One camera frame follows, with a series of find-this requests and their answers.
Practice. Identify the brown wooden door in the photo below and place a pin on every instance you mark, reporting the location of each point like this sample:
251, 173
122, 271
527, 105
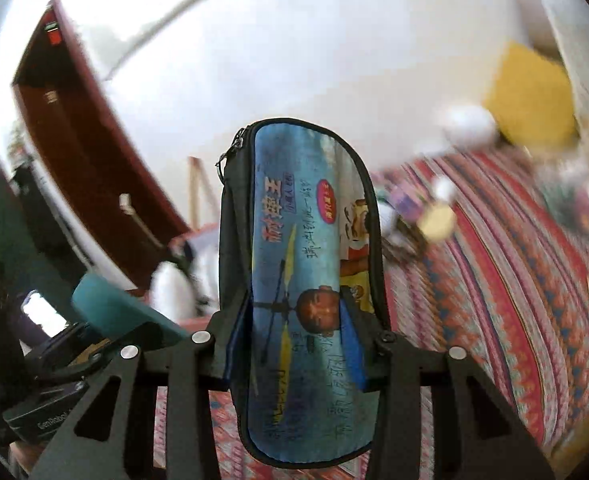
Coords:
89, 135

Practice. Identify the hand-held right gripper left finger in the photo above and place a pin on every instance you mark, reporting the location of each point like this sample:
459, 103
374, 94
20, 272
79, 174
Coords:
237, 355

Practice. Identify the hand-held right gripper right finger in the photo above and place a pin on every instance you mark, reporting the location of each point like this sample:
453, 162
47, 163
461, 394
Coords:
357, 360

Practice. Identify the white fluffy ball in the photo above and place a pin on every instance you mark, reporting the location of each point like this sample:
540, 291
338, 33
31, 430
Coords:
469, 126

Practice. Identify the white patterned pillow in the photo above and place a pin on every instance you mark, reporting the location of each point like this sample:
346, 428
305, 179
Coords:
584, 50

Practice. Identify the white plush toy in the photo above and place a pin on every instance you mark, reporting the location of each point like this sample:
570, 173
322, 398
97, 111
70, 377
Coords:
172, 290

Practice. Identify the small red-lit device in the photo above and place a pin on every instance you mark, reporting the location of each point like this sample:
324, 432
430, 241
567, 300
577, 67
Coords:
52, 32

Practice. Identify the clear plastic bag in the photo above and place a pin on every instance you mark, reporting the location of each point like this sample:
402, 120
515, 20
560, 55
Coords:
574, 195

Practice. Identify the small purple item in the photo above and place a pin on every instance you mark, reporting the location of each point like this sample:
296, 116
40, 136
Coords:
407, 201

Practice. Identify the red patterned blanket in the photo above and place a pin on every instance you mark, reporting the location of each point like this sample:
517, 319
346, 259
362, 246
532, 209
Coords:
499, 310

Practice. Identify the blue printed pencil case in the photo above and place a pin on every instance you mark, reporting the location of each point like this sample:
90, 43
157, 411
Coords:
299, 240

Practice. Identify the yellow pillow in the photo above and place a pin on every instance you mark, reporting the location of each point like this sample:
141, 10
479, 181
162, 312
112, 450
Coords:
532, 97

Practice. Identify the teal cloth item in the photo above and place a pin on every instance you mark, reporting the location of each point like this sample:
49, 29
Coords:
119, 310

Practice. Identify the wooden stick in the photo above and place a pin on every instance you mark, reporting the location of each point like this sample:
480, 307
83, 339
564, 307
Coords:
197, 185

